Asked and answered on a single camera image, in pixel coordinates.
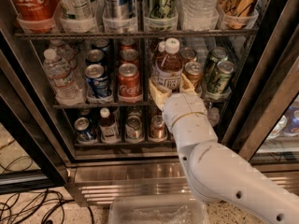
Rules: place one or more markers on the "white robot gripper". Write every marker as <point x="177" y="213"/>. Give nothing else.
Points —
<point x="183" y="106"/>

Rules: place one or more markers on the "brown tea bottle white cap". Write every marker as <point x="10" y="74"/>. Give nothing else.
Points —
<point x="169" y="66"/>

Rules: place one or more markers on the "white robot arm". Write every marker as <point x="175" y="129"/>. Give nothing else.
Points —
<point x="213" y="171"/>

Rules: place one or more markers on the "bronze can bottom shelf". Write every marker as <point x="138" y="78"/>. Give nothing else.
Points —
<point x="157" y="128"/>

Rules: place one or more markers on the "water bottle bottom shelf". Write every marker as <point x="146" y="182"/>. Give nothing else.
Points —
<point x="213" y="116"/>

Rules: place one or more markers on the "silver can bottom shelf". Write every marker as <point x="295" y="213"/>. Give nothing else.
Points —
<point x="133" y="128"/>

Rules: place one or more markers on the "tea bottle bottom shelf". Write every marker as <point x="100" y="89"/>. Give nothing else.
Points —
<point x="108" y="126"/>

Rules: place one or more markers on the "blue can bottom shelf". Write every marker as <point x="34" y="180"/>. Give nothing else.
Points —
<point x="84" y="130"/>

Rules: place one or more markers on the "fridge glass door right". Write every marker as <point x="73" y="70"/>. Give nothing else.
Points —
<point x="271" y="75"/>

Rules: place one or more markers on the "clear water bottle middle shelf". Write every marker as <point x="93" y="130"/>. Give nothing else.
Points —
<point x="59" y="73"/>

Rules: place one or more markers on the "large coca-cola can top shelf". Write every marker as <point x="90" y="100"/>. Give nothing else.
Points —
<point x="37" y="16"/>

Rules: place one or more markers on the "bronze can front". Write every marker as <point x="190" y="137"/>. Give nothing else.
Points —
<point x="194" y="72"/>

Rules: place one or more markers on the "bronze can rear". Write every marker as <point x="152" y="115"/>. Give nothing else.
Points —
<point x="188" y="55"/>

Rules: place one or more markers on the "red coca-cola can front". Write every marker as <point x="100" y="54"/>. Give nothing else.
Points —
<point x="129" y="82"/>

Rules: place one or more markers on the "green can front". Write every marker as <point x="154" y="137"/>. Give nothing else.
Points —
<point x="221" y="77"/>

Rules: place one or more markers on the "green can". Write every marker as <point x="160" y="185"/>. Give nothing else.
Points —
<point x="214" y="56"/>
<point x="221" y="77"/>

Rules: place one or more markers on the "green can rear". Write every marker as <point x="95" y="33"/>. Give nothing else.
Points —
<point x="214" y="56"/>

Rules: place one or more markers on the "blue soda can front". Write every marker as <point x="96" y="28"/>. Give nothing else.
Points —
<point x="98" y="80"/>

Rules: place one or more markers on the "blue soda can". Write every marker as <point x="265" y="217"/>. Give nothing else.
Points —
<point x="98" y="80"/>
<point x="95" y="56"/>

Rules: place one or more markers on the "clear plastic bin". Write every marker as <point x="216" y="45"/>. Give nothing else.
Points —
<point x="158" y="209"/>

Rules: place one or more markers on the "middle wire shelf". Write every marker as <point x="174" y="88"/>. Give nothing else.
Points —
<point x="141" y="103"/>

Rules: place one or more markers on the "wire shelf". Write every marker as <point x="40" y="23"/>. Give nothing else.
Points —
<point x="141" y="34"/>
<point x="141" y="103"/>

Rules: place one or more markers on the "top wire shelf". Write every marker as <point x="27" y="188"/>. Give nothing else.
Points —
<point x="141" y="34"/>

